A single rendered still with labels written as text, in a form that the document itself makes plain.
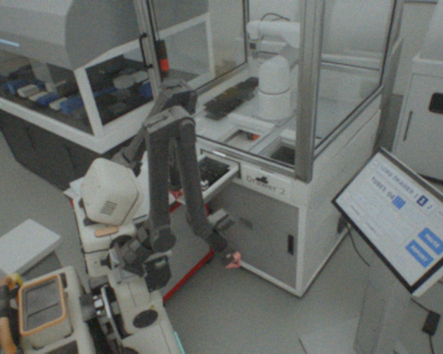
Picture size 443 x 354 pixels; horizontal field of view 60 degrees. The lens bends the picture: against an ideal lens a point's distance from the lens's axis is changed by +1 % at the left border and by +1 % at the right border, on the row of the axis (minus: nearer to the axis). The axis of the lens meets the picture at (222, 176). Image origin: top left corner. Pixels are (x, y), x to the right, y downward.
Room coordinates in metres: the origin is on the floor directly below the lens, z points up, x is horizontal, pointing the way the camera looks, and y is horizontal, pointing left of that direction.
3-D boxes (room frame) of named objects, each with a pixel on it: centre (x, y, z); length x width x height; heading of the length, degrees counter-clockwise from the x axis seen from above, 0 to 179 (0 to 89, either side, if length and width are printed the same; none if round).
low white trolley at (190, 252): (1.83, 0.52, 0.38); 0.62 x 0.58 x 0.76; 49
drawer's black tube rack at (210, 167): (1.70, 0.09, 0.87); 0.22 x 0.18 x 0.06; 139
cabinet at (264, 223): (2.11, -0.35, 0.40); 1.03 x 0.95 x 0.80; 49
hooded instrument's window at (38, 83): (3.18, 1.07, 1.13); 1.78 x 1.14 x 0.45; 49
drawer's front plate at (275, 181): (1.58, -0.23, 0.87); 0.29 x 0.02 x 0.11; 49
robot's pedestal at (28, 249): (1.41, 1.04, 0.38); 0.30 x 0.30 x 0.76; 52
